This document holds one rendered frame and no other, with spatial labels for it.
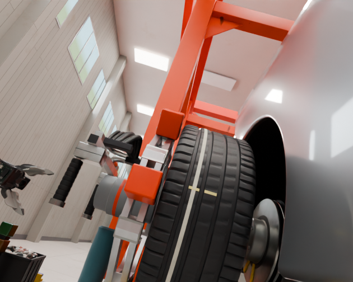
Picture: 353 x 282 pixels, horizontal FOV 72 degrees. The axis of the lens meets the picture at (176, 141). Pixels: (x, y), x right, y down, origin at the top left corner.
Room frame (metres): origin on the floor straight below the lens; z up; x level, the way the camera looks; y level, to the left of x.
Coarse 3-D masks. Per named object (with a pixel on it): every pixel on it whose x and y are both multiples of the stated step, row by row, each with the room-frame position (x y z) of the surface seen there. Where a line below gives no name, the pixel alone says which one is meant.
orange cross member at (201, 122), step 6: (192, 114) 3.32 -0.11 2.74; (186, 120) 3.34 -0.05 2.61; (192, 120) 3.32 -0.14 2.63; (198, 120) 3.32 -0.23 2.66; (204, 120) 3.31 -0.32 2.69; (210, 120) 3.31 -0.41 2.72; (198, 126) 3.37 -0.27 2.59; (204, 126) 3.35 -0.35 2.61; (210, 126) 3.31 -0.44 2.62; (216, 126) 3.30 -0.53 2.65; (222, 126) 3.30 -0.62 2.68; (228, 126) 3.29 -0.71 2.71; (234, 126) 3.29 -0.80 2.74; (222, 132) 3.34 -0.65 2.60; (228, 132) 3.29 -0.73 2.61; (234, 132) 3.29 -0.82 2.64
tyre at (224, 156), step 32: (192, 128) 0.69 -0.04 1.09; (192, 160) 0.61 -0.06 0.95; (224, 160) 0.62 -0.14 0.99; (224, 192) 0.58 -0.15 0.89; (160, 224) 0.60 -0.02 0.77; (192, 224) 0.60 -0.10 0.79; (224, 224) 0.58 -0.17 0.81; (160, 256) 0.62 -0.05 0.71; (192, 256) 0.61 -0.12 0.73; (224, 256) 0.60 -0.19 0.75
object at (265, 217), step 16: (256, 208) 1.00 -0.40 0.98; (272, 208) 0.84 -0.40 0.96; (256, 224) 0.87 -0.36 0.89; (272, 224) 0.82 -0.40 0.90; (256, 240) 0.85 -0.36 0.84; (272, 240) 0.81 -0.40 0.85; (256, 256) 0.88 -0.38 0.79; (272, 256) 0.79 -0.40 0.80; (256, 272) 0.91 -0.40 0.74; (272, 272) 0.80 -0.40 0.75
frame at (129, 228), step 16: (160, 144) 0.88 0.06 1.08; (144, 160) 0.65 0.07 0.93; (160, 160) 0.65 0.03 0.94; (160, 192) 1.14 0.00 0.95; (128, 208) 0.65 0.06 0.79; (144, 208) 0.65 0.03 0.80; (128, 224) 0.65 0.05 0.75; (144, 224) 0.68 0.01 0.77; (128, 240) 0.67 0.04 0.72; (144, 240) 1.13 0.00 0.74; (112, 256) 0.72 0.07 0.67; (128, 256) 0.71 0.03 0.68; (112, 272) 0.76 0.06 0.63; (128, 272) 0.75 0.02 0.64
